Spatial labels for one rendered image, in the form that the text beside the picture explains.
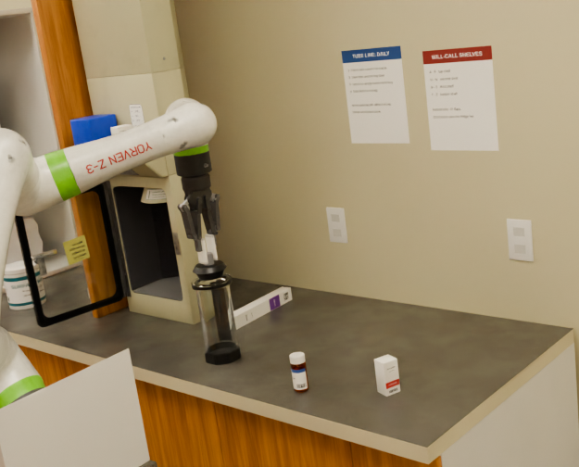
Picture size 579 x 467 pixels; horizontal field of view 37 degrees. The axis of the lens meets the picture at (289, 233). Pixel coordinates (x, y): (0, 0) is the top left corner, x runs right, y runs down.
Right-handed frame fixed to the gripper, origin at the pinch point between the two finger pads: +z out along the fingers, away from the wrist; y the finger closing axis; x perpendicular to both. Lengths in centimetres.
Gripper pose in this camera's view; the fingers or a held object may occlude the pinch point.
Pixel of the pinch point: (207, 249)
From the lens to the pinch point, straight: 230.5
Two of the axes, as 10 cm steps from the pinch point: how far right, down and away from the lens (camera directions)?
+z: 1.3, 9.6, 2.5
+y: -6.6, 2.7, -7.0
